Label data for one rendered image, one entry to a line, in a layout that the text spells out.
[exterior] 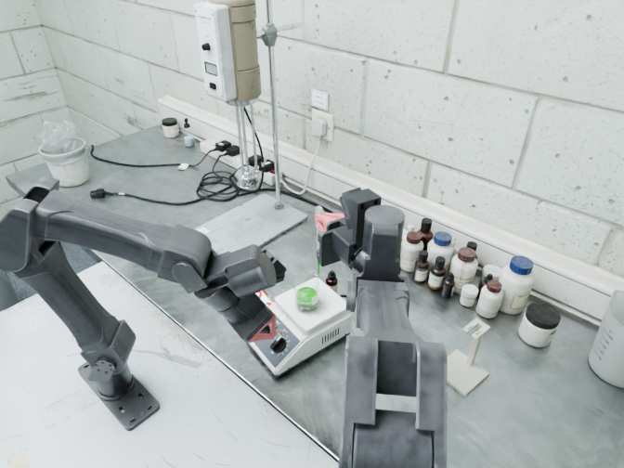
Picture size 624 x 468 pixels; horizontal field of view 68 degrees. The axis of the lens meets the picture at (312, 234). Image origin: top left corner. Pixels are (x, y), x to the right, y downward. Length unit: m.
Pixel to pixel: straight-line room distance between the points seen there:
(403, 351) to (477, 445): 0.50
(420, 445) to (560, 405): 0.64
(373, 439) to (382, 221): 0.32
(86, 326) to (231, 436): 0.32
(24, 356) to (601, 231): 1.26
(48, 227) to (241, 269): 0.27
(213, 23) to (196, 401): 0.77
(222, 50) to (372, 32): 0.39
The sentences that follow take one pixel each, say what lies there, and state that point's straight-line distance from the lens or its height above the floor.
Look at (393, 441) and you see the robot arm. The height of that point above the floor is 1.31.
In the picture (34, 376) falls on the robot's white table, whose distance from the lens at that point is 1.13.
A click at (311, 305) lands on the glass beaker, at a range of 0.95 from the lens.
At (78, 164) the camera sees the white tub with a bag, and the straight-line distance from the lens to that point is 1.72.
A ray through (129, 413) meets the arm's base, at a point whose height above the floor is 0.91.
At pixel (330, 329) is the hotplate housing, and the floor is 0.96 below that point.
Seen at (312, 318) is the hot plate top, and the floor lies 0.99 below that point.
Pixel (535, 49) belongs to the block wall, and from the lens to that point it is 1.10.
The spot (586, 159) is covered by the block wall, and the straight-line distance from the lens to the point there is 1.12.
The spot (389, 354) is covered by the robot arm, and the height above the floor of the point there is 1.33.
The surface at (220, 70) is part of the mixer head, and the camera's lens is 1.11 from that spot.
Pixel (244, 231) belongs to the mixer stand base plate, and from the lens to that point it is 1.34.
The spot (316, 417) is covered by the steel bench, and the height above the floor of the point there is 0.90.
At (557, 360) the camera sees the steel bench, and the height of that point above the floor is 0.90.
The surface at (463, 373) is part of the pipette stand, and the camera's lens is 1.02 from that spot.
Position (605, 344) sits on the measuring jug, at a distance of 1.08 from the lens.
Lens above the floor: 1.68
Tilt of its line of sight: 36 degrees down
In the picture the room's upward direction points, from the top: straight up
